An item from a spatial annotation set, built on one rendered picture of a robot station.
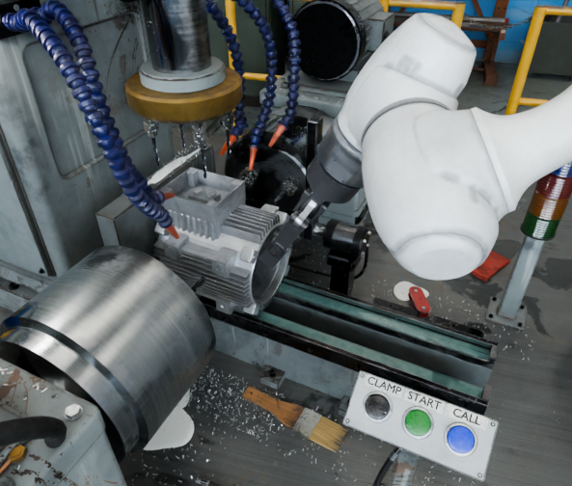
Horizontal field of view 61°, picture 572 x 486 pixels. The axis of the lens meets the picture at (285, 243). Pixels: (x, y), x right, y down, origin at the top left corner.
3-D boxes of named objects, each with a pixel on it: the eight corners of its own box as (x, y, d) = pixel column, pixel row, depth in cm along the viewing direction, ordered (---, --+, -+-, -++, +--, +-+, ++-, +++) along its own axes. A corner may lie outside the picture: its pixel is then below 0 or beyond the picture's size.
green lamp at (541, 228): (520, 234, 95) (527, 215, 92) (522, 219, 99) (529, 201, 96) (554, 243, 93) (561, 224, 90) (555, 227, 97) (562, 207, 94)
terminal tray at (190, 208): (161, 226, 90) (155, 192, 86) (195, 198, 97) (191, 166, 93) (217, 243, 86) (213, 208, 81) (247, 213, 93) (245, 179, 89)
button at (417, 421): (401, 429, 60) (401, 430, 58) (409, 405, 60) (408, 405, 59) (426, 440, 59) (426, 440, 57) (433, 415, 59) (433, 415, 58)
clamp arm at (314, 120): (300, 237, 100) (303, 120, 85) (306, 229, 102) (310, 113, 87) (316, 242, 99) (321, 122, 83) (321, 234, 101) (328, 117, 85)
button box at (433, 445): (346, 423, 65) (340, 423, 60) (363, 372, 67) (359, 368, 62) (479, 478, 59) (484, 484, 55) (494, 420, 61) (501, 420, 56)
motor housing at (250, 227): (160, 300, 96) (143, 220, 85) (213, 247, 110) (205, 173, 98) (248, 335, 89) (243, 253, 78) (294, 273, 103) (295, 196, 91)
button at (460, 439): (443, 446, 58) (444, 446, 56) (450, 421, 59) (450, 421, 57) (469, 456, 57) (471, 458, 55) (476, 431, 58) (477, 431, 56)
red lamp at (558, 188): (533, 195, 89) (541, 174, 87) (536, 180, 94) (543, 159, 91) (570, 202, 87) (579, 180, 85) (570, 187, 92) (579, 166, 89)
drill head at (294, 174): (207, 237, 113) (196, 138, 98) (285, 162, 143) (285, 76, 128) (307, 267, 105) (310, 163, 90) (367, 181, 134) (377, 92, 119)
